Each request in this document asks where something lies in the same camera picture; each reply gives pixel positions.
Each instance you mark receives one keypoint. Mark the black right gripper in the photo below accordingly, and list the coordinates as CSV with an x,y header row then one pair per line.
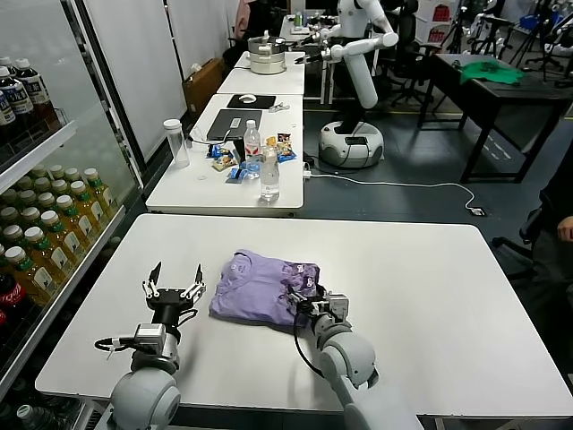
x,y
309,308

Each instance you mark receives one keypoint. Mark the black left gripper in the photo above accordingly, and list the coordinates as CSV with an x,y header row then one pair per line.
x,y
170,307

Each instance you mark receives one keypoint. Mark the purple t-shirt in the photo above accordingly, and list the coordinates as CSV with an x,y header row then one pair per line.
x,y
255,291

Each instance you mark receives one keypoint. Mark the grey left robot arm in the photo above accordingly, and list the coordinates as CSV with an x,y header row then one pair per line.
x,y
143,394

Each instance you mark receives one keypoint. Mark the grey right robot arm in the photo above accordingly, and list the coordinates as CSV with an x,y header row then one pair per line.
x,y
349,354

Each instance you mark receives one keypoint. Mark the person in dark clothes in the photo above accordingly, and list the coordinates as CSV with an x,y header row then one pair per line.
x,y
550,260

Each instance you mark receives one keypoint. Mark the bystander bare hand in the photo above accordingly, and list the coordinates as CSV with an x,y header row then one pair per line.
x,y
566,228

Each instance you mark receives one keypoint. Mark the white table with snacks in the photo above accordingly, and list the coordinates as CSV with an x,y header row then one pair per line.
x,y
197,192

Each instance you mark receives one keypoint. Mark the yellow tea bottle white cap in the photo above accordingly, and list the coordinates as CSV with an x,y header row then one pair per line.
x,y
57,171
13,234
43,185
100,197
49,269
61,189
74,230
39,172
30,215
72,175
28,197
87,210
31,282
47,201
25,183
9,198
62,251
10,215

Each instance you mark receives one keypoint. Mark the white power strip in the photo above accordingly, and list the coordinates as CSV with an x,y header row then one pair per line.
x,y
307,174

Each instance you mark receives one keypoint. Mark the clear unlabelled water bottle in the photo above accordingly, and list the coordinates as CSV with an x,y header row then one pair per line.
x,y
270,179

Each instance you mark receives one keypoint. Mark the blue snack packet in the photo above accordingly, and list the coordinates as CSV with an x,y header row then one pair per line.
x,y
217,151
237,174
286,156

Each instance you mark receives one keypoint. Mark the beige snack packet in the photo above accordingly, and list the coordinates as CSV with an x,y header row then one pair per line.
x,y
224,164

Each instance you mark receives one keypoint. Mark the clear tumbler white lid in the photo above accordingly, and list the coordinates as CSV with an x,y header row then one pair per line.
x,y
177,148

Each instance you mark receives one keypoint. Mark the black desk stand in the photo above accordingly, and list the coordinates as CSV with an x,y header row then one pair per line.
x,y
239,150

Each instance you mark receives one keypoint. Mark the red label cola bottle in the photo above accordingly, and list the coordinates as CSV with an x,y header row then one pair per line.
x,y
11,295

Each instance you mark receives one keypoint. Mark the yellow snack packet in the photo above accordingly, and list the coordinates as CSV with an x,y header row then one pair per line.
x,y
271,142

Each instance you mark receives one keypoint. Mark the dark colourful snack packet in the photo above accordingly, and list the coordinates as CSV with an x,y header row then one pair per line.
x,y
283,139

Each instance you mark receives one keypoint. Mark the red label water bottle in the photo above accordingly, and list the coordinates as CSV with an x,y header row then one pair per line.
x,y
253,143

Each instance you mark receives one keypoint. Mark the dark grey laptop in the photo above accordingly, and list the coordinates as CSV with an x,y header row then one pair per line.
x,y
228,125

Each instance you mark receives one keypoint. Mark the green label drink bottle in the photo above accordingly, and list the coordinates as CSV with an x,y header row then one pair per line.
x,y
29,416

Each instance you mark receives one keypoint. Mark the floor power adapter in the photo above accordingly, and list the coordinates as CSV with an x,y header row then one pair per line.
x,y
478,212

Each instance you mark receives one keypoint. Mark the glass door drinks fridge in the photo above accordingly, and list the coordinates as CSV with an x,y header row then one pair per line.
x,y
40,148

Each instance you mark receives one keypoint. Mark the small silver keys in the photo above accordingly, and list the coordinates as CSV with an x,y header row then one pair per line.
x,y
279,108

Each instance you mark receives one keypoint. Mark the white computer mouse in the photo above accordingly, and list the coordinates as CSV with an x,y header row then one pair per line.
x,y
246,99

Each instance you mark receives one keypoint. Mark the brown cardboard box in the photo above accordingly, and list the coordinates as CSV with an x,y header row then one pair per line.
x,y
203,87

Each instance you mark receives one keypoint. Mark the black mouse pad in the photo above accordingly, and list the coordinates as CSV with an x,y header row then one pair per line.
x,y
263,103

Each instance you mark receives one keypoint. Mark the black office chair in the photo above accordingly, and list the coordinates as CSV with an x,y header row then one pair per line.
x,y
515,255
405,27

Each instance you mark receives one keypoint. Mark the white table with cooker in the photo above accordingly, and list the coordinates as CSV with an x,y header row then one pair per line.
x,y
268,85

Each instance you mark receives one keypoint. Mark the white humanoid robot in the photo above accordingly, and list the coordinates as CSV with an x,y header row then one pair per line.
x,y
360,80

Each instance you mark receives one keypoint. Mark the dark tea bottle white label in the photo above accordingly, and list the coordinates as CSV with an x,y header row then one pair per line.
x,y
29,92
5,114
11,103

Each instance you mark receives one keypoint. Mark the silver steamer pot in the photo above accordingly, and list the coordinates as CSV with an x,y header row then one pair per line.
x,y
267,62

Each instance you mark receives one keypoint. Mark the pink garment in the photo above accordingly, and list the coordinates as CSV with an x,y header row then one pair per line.
x,y
244,20

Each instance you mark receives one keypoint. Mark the black table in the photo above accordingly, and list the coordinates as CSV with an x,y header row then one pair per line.
x,y
515,96

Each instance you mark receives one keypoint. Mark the green cloth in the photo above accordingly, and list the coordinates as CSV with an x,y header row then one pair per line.
x,y
492,72

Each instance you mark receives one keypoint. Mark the white shelf red boxes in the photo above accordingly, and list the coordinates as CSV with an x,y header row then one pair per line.
x,y
441,18

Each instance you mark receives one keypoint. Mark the blue plastic crate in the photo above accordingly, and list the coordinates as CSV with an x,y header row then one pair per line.
x,y
531,21

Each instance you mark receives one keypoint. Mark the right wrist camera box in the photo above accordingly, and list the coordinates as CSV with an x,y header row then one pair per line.
x,y
336,307

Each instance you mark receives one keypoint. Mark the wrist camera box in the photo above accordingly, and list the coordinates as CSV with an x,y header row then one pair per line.
x,y
150,338
336,307

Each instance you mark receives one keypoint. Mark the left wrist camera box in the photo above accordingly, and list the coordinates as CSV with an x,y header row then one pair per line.
x,y
150,338

